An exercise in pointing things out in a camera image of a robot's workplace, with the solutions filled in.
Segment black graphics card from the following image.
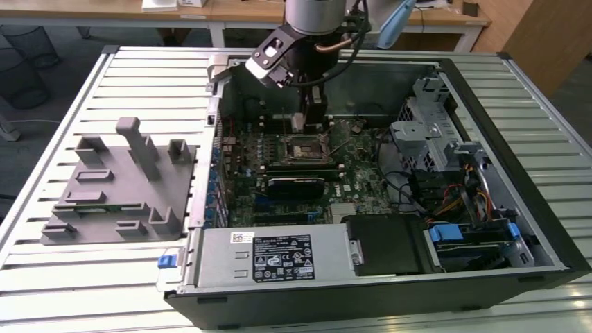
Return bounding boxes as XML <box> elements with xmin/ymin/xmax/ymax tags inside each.
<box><xmin>266</xmin><ymin>176</ymin><xmax>325</xmax><ymax>201</ymax></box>

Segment black internal cable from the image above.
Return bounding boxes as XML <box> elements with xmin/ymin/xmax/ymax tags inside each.
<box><xmin>374</xmin><ymin>126</ymin><xmax>439</xmax><ymax>219</ymax></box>

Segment green motherboard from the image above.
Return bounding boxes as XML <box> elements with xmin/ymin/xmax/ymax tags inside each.
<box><xmin>215</xmin><ymin>116</ymin><xmax>407</xmax><ymax>230</ymax></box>

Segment green RAM stick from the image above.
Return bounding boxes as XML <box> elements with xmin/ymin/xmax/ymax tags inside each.
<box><xmin>75</xmin><ymin>205</ymin><xmax>142</xmax><ymax>212</ymax></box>

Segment black cable with brass fitting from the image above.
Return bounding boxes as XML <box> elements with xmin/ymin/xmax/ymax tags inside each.
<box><xmin>315</xmin><ymin>0</ymin><xmax>370</xmax><ymax>56</ymax></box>

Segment wooden cabinet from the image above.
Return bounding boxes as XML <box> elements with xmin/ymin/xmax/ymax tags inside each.
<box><xmin>470</xmin><ymin>0</ymin><xmax>592</xmax><ymax>98</ymax></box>

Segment white table leg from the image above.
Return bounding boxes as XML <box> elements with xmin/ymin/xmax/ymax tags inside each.
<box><xmin>0</xmin><ymin>112</ymin><xmax>22</xmax><ymax>142</ymax></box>

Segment black expansion slot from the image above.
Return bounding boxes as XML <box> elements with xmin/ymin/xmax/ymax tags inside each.
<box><xmin>251</xmin><ymin>210</ymin><xmax>325</xmax><ymax>225</ymax></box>

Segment blue disk carrier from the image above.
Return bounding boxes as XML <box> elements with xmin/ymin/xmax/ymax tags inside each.
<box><xmin>427</xmin><ymin>224</ymin><xmax>465</xmax><ymax>250</ymax></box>

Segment CPU socket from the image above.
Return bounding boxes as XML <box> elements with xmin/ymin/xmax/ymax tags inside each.
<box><xmin>281</xmin><ymin>134</ymin><xmax>333</xmax><ymax>164</ymax></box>

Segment grey parts rack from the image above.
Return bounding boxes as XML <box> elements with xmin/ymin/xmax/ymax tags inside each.
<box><xmin>39</xmin><ymin>116</ymin><xmax>198</xmax><ymax>246</ymax></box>

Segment silver drive cage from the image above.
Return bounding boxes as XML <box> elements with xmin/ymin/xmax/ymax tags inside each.
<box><xmin>387</xmin><ymin>76</ymin><xmax>467</xmax><ymax>171</ymax></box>

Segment silver power supply unit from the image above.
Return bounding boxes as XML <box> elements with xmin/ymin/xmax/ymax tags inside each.
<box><xmin>177</xmin><ymin>223</ymin><xmax>359</xmax><ymax>291</ymax></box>

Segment silver chipset heatsink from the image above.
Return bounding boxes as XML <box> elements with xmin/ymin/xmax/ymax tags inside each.
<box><xmin>330</xmin><ymin>203</ymin><xmax>361</xmax><ymax>219</ymax></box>

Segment wrist camera with black bracket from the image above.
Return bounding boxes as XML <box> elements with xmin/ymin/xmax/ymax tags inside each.
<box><xmin>242</xmin><ymin>24</ymin><xmax>299</xmax><ymax>89</ymax></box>

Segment black camera cable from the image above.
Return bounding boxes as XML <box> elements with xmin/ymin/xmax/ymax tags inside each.
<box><xmin>285</xmin><ymin>10</ymin><xmax>366</xmax><ymax>87</ymax></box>

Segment black RAM slot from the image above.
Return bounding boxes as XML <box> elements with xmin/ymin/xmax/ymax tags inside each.
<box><xmin>263</xmin><ymin>171</ymin><xmax>345</xmax><ymax>176</ymax></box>
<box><xmin>259</xmin><ymin>115</ymin><xmax>334</xmax><ymax>121</ymax></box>
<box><xmin>259</xmin><ymin>120</ymin><xmax>334</xmax><ymax>126</ymax></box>
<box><xmin>262</xmin><ymin>124</ymin><xmax>333</xmax><ymax>130</ymax></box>
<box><xmin>262</xmin><ymin>128</ymin><xmax>333</xmax><ymax>135</ymax></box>
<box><xmin>263</xmin><ymin>163</ymin><xmax>343</xmax><ymax>169</ymax></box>
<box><xmin>263</xmin><ymin>167</ymin><xmax>343</xmax><ymax>173</ymax></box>
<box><xmin>263</xmin><ymin>175</ymin><xmax>345</xmax><ymax>180</ymax></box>

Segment black drive bay cover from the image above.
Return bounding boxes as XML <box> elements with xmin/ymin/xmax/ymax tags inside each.
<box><xmin>343</xmin><ymin>214</ymin><xmax>429</xmax><ymax>277</ymax></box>

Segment black PC case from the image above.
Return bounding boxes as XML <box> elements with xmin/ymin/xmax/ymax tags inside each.
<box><xmin>155</xmin><ymin>51</ymin><xmax>592</xmax><ymax>330</ymax></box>

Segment orange yellow power wires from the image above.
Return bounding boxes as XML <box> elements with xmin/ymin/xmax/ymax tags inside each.
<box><xmin>427</xmin><ymin>164</ymin><xmax>493</xmax><ymax>225</ymax></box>

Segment black mesh wastebasket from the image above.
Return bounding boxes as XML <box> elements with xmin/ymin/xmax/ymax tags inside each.
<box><xmin>0</xmin><ymin>26</ymin><xmax>61</xmax><ymax>69</ymax></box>
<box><xmin>0</xmin><ymin>58</ymin><xmax>50</xmax><ymax>110</ymax></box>

